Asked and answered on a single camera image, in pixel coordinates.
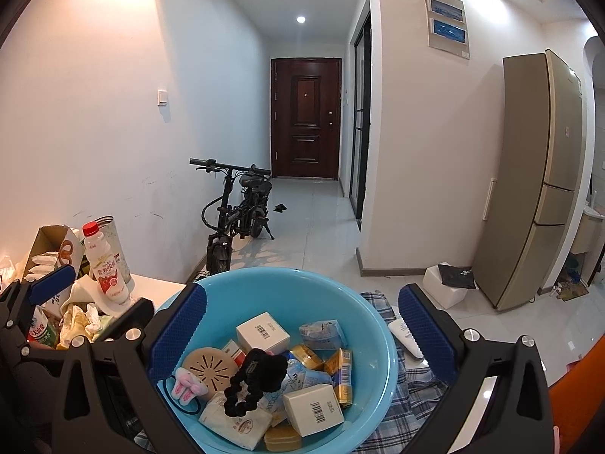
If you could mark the round beige perforated disc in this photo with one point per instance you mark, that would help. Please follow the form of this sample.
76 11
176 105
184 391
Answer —
208 364

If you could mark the red cap milk bottle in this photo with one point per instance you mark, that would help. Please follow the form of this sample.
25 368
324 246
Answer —
108 269

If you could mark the black shoes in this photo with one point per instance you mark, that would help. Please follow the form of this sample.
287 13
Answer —
280 207

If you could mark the crumpled pale wrappers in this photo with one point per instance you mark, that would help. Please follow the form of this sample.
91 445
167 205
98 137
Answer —
85 324

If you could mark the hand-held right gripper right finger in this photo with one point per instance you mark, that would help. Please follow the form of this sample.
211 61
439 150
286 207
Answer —
425 331

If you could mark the small red white box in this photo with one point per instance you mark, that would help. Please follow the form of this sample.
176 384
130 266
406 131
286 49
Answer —
233 350

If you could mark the pale cylindrical canister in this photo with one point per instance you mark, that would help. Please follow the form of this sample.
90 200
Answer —
120 241

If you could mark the black framed glass door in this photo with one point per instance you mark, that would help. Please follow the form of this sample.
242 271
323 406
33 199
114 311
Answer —
361 118

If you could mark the open cardboard box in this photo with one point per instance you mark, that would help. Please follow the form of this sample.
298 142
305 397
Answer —
47 246

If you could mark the beige refrigerator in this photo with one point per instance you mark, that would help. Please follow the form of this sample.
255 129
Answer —
529 184

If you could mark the grey electrical panel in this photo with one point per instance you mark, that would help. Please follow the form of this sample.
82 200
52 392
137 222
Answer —
446 23

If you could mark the light blue wipes packet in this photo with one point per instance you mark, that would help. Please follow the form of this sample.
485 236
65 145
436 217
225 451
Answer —
305 379

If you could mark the brown entrance door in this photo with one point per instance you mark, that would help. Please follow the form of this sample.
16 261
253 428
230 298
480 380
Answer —
306 118

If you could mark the white tissue packet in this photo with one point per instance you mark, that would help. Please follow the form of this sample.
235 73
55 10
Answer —
236 428

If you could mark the white wall switch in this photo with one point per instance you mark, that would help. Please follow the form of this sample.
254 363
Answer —
162 97

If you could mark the green label plastic bottle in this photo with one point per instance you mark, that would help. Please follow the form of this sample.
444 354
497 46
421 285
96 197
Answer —
40 331

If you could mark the small white barcode box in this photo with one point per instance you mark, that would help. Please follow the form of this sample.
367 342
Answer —
262 333

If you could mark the white serrated sachet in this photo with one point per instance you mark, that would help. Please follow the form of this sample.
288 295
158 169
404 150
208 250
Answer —
404 335

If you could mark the white trash bin black bag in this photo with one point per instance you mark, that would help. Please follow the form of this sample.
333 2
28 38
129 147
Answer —
444 295

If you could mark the black hair scrunchie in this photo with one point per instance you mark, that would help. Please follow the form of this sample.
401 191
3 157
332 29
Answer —
257 369

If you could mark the gold packet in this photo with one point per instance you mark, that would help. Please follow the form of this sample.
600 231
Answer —
307 357
344 391
341 363

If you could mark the black folding bicycle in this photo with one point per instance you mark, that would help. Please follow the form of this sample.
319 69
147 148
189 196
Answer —
241 213

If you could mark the blue plaid shirt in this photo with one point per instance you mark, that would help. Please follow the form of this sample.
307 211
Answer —
411 406

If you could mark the blue plastic basin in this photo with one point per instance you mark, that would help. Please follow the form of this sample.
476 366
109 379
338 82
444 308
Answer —
302 293

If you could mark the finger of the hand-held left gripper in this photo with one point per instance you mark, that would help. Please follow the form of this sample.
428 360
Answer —
137 312
49 284

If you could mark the orange chair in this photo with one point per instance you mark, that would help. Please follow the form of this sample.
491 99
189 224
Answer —
581 411

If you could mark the large white barcode box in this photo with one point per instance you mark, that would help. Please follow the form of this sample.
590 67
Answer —
312 406

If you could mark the blue and white pouch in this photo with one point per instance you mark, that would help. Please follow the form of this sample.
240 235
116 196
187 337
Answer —
324 334

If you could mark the yellow soap box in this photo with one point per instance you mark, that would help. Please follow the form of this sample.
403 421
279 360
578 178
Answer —
282 439

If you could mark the white curved dish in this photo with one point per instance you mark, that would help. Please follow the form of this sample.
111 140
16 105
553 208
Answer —
92 293

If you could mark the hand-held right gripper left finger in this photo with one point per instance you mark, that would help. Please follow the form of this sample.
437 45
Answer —
179 335

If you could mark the white sink cabinet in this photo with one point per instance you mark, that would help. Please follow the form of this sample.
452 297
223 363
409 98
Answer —
588 241

